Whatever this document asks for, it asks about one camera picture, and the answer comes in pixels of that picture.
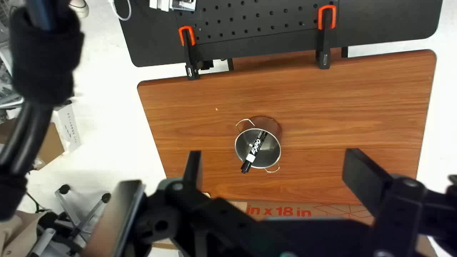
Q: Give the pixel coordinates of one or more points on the black perforated breadboard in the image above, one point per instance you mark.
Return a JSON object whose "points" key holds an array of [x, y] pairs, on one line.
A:
{"points": [[265, 23]]}

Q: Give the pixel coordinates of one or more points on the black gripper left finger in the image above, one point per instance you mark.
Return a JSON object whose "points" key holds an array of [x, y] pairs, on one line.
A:
{"points": [[194, 172]]}

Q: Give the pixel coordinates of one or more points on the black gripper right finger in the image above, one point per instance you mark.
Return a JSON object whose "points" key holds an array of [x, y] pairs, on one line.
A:
{"points": [[368, 173]]}

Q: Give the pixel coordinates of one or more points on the white paper sheet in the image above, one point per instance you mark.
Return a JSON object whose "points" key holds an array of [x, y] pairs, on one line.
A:
{"points": [[68, 129]]}

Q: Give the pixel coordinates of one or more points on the brown cardboard sheet with print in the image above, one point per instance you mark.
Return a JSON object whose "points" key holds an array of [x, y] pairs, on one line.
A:
{"points": [[285, 210]]}

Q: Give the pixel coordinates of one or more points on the white power adapter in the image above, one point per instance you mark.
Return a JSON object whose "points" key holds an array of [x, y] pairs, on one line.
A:
{"points": [[160, 5]]}

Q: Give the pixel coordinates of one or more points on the black marker with white label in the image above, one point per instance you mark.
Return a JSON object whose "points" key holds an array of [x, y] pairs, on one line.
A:
{"points": [[253, 152]]}

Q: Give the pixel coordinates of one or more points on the silver aluminium extrusion rail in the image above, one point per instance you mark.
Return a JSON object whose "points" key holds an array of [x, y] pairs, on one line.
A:
{"points": [[183, 5]]}

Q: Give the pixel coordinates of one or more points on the small silver metal pot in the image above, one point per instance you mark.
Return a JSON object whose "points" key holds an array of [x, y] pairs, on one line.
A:
{"points": [[271, 152]]}

